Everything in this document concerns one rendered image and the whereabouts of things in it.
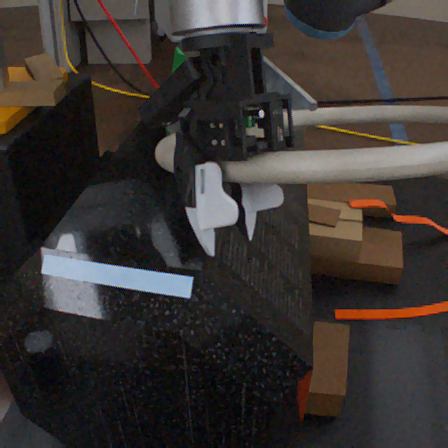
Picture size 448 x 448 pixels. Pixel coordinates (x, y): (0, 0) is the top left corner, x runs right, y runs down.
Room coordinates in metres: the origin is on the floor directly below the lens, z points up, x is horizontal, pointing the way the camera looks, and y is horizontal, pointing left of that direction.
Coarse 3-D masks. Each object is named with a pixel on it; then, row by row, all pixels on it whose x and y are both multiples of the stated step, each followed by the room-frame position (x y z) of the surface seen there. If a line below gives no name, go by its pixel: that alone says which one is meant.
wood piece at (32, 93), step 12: (12, 84) 1.65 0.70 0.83; (24, 84) 1.64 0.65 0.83; (36, 84) 1.63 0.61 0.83; (48, 84) 1.62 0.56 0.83; (60, 84) 1.62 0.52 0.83; (0, 96) 1.58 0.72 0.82; (12, 96) 1.57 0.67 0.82; (24, 96) 1.57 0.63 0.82; (36, 96) 1.56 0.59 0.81; (48, 96) 1.56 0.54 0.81; (60, 96) 1.61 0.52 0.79
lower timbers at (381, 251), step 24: (312, 192) 2.10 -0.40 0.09; (336, 192) 2.11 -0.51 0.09; (360, 192) 2.11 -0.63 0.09; (384, 192) 2.11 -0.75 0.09; (384, 216) 2.02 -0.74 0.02; (384, 240) 1.73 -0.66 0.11; (312, 264) 1.64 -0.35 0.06; (336, 264) 1.62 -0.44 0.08; (360, 264) 1.60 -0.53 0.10; (384, 264) 1.59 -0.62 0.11
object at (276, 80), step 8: (152, 24) 1.44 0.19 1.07; (192, 56) 1.17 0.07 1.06; (264, 56) 1.09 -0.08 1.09; (264, 64) 1.05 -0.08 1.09; (272, 64) 1.04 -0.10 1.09; (272, 72) 1.01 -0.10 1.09; (280, 72) 0.99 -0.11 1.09; (272, 80) 1.01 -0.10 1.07; (280, 80) 0.98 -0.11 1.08; (288, 80) 0.95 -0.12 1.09; (272, 88) 1.01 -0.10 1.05; (280, 88) 0.97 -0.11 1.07; (288, 88) 0.94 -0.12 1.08; (296, 88) 0.91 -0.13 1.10; (296, 96) 0.90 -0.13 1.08; (304, 96) 0.88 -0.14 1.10; (296, 104) 0.90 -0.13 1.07; (304, 104) 0.87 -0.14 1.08; (312, 104) 0.85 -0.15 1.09; (296, 128) 0.84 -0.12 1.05; (304, 128) 0.84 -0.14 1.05; (312, 128) 0.85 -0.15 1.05
